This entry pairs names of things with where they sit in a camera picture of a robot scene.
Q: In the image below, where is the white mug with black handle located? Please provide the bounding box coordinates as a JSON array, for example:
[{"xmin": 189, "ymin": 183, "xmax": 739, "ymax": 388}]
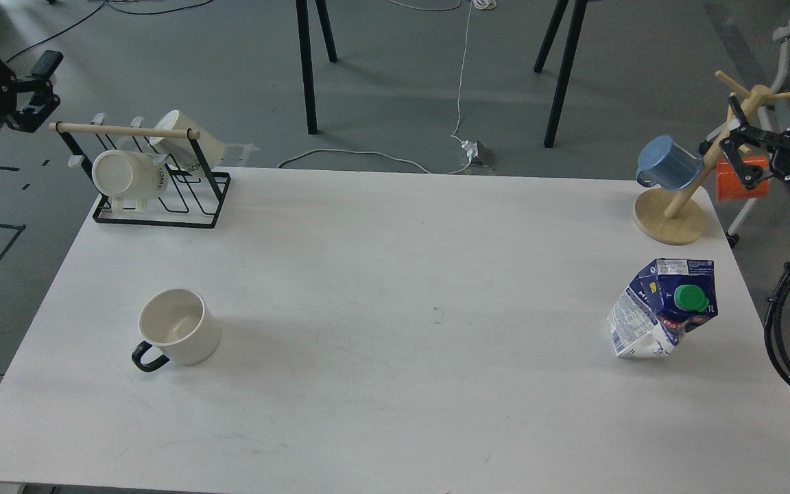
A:
[{"xmin": 131, "ymin": 288, "xmax": 222, "ymax": 373}]

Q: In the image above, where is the blue white milk carton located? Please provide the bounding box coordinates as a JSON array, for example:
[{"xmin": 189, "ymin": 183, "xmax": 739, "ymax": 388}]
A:
[{"xmin": 606, "ymin": 257, "xmax": 718, "ymax": 359}]

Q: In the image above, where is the orange mug on tree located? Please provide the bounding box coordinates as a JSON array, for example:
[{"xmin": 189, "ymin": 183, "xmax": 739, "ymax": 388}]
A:
[{"xmin": 716, "ymin": 158, "xmax": 770, "ymax": 203}]

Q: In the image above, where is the blue mug on tree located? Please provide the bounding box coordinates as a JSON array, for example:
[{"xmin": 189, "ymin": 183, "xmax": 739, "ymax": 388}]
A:
[{"xmin": 634, "ymin": 135, "xmax": 703, "ymax": 193}]

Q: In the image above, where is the wooden mug tree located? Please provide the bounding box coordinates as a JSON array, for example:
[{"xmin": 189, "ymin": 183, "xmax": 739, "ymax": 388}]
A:
[{"xmin": 633, "ymin": 70, "xmax": 790, "ymax": 245}]

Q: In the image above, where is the white mug lying on rack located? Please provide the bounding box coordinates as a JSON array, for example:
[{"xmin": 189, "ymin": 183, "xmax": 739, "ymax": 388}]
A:
[{"xmin": 91, "ymin": 150, "xmax": 169, "ymax": 200}]

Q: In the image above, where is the cream mug on rack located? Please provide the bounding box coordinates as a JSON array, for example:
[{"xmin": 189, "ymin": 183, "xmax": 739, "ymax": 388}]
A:
[{"xmin": 149, "ymin": 110, "xmax": 227, "ymax": 173}]

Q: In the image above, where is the black table leg right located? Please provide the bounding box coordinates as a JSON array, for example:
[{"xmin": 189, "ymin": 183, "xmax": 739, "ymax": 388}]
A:
[{"xmin": 534, "ymin": 1, "xmax": 589, "ymax": 149}]

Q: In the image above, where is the black table leg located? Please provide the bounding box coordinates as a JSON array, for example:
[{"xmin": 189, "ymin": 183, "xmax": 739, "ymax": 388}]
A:
[
  {"xmin": 295, "ymin": 0, "xmax": 339, "ymax": 136},
  {"xmin": 534, "ymin": 1, "xmax": 589, "ymax": 149}
]

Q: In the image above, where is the black table leg left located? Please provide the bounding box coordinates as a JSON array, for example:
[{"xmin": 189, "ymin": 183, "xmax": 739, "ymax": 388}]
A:
[{"xmin": 295, "ymin": 0, "xmax": 339, "ymax": 136}]

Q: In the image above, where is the white power plug adapter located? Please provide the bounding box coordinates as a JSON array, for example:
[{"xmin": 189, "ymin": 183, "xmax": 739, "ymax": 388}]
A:
[{"xmin": 460, "ymin": 140, "xmax": 494, "ymax": 167}]

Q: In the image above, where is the black wire mug rack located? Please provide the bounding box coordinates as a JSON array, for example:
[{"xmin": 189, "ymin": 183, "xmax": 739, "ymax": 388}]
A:
[{"xmin": 48, "ymin": 112, "xmax": 231, "ymax": 229}]

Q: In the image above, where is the black floor cable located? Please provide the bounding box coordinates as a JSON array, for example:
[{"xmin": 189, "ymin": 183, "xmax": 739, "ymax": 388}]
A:
[{"xmin": 5, "ymin": 0, "xmax": 215, "ymax": 64}]

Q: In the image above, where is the white power cable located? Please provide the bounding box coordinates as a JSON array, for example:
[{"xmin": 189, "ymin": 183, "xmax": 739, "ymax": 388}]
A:
[{"xmin": 277, "ymin": 0, "xmax": 499, "ymax": 175}]

